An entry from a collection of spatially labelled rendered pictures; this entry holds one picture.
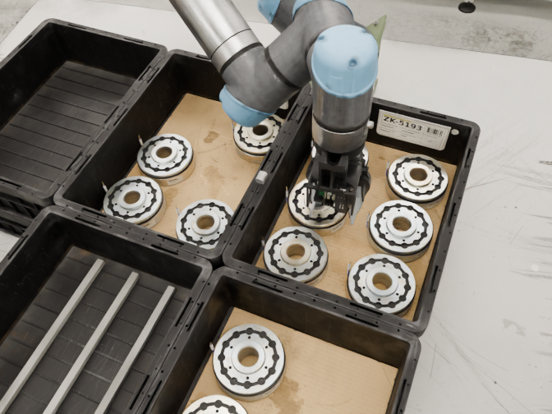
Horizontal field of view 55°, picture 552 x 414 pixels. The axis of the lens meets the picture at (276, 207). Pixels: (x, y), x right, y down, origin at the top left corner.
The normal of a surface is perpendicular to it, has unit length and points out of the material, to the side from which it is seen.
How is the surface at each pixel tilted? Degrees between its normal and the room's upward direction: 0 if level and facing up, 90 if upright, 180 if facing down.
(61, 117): 0
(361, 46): 0
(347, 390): 0
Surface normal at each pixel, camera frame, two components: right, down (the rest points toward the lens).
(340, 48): -0.05, -0.57
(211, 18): -0.11, 0.05
